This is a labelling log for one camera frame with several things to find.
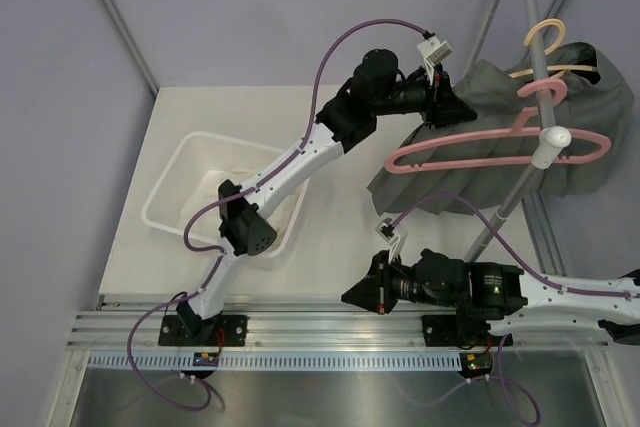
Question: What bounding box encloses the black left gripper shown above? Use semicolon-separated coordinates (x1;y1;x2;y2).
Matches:
371;61;476;128

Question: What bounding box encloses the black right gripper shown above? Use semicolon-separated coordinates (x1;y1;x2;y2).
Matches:
342;249;459;314

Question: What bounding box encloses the pink plastic hanger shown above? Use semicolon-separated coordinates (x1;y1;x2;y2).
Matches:
384;106;612;175

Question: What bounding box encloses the grey pleated skirt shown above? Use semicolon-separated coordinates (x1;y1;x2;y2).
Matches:
368;42;635;214

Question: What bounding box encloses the beige wooden hanger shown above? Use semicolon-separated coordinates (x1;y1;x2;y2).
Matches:
509;18;598;79

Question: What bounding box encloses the white skirt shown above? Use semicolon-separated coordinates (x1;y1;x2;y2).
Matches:
179;167;307;251

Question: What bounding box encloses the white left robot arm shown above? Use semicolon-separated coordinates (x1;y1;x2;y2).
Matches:
159;49;477;346

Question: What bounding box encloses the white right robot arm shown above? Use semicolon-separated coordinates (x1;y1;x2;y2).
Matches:
341;249;639;349

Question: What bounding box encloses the grey clothes rack pole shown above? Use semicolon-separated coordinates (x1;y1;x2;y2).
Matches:
464;0;564;261

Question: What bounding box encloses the white plastic basket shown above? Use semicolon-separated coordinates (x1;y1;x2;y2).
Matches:
141;131;308;270

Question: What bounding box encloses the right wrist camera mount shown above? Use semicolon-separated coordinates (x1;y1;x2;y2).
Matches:
375;218;408;262

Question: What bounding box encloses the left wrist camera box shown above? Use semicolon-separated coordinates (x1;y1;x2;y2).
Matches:
417;35;453;68

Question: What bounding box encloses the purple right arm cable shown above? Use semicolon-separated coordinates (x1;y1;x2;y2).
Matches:
389;191;640;298

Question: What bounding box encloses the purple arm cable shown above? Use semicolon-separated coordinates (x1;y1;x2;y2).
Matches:
127;20;434;411
389;191;640;298

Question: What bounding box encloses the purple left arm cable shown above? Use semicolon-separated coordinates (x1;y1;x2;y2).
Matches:
127;20;434;411

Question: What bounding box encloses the aluminium mounting rail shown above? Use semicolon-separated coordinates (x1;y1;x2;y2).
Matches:
67;296;609;356

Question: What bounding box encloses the white slotted cable duct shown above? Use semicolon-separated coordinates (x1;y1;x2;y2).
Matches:
88;351;462;372

